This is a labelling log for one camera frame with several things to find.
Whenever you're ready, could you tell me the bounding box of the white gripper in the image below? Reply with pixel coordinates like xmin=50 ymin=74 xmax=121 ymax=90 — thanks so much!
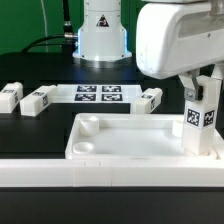
xmin=136 ymin=1 xmax=224 ymax=102

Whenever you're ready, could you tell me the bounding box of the white desk top tray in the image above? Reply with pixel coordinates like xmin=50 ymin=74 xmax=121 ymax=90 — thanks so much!
xmin=64 ymin=113 xmax=224 ymax=161

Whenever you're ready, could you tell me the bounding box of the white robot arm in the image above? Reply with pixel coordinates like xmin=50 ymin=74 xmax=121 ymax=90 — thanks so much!
xmin=73 ymin=0 xmax=224 ymax=102

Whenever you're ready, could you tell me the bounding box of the white base marker plate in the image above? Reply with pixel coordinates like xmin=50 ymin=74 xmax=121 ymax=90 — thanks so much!
xmin=52 ymin=84 xmax=142 ymax=103

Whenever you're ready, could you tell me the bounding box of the white L-shaped obstacle fence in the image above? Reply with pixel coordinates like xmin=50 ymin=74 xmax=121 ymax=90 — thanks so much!
xmin=0 ymin=133 xmax=224 ymax=187

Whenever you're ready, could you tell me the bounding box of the black upright cable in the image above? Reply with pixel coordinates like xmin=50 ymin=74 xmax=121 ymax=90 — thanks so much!
xmin=61 ymin=0 xmax=74 ymax=34

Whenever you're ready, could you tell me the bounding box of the black cable with connector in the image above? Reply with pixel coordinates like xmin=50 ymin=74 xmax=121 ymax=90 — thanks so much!
xmin=20 ymin=31 xmax=80 ymax=54

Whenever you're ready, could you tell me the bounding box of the thin white cable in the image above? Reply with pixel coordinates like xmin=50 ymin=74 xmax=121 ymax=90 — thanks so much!
xmin=40 ymin=0 xmax=50 ymax=54

